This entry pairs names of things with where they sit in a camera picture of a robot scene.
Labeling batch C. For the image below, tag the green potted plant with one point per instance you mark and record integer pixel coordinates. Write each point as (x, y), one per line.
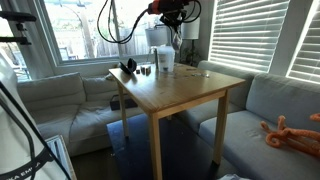
(190, 56)

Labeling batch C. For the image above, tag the blue white patterned paper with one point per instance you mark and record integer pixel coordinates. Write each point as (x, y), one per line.
(233, 177)

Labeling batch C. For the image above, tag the black oval zip case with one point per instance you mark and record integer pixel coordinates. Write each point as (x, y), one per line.
(127, 66)

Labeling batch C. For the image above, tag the dark blue rug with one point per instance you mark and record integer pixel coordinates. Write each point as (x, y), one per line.
(186, 150)

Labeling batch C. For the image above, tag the white window blinds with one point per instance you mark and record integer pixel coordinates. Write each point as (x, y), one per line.
(250, 36)
(308, 53)

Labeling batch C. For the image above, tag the grey pouch sachet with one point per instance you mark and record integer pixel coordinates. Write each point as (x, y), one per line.
(177, 40)

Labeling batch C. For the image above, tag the small foil scraps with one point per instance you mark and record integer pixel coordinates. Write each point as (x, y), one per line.
(201, 75)

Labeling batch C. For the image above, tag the black flat bag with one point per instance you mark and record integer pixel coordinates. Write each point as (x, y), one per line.
(115, 104)

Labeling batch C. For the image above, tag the grey fabric sofa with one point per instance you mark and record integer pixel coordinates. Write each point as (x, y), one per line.
(273, 100)

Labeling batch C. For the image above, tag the white slatted frame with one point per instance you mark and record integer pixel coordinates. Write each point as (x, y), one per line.
(61, 156)

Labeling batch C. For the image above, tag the large glass window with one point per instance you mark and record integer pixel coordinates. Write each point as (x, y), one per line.
(86, 33)

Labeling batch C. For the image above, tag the white lamp shade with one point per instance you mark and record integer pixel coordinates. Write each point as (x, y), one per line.
(190, 28)

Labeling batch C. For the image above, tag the light wooden table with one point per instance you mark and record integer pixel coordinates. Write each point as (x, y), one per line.
(176, 90)

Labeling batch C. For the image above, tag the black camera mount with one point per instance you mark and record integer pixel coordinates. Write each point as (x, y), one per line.
(16, 16)

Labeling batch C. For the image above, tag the small black cube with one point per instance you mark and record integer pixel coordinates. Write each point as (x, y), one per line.
(138, 71)

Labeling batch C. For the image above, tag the frosted translucent plastic cup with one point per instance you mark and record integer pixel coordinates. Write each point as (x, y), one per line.
(166, 60)

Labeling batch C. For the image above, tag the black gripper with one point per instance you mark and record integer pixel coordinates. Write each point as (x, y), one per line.
(174, 11)

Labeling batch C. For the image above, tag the grey trapezoid lampshade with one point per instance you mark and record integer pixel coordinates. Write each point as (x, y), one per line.
(157, 36)

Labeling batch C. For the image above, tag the stainless steel tumbler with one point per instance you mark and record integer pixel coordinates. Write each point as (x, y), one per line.
(155, 60)

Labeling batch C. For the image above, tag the small dark jar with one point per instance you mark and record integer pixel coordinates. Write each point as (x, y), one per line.
(145, 70)

